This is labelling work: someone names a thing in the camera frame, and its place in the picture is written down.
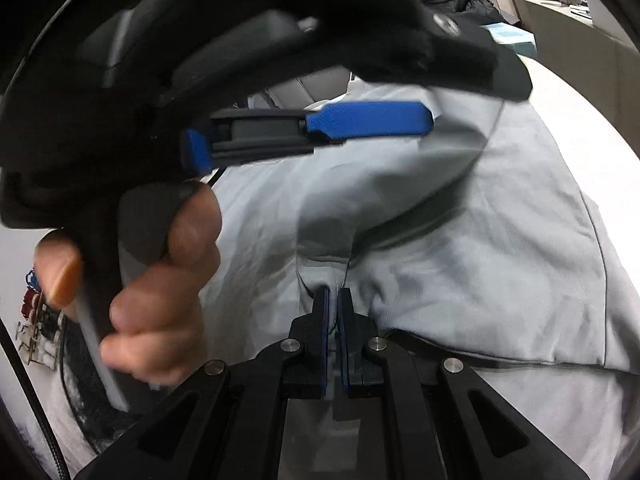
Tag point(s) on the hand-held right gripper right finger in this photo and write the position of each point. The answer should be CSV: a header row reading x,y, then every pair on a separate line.
x,y
345,315

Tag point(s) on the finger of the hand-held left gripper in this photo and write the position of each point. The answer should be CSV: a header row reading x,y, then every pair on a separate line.
x,y
370,120

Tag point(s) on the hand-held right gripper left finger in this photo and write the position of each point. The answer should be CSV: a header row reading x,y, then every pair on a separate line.
x,y
324,312

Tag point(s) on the grey shorts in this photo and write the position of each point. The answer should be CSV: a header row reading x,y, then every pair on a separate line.
x,y
475,235

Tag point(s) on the person's left hand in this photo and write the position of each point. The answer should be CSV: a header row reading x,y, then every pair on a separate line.
x,y
160,310

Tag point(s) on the light blue cloth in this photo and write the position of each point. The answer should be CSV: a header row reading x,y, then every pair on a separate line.
x,y
510,36

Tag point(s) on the small wooden rack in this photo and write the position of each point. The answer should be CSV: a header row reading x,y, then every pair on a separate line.
x,y
37,320

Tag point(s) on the black white zigzag rug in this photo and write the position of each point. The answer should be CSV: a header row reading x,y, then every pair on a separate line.
x,y
95,410

